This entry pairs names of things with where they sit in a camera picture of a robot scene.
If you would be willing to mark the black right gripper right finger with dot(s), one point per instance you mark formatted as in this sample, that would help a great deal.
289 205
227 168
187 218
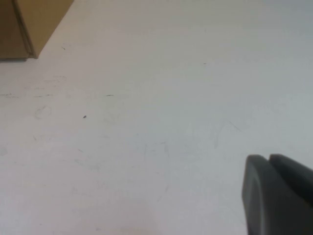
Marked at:
293 169

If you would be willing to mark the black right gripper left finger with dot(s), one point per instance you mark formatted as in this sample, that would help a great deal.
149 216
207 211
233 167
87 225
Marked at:
269 200

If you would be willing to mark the cardboard shoe box with window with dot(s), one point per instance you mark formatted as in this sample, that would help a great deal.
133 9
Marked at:
41 22

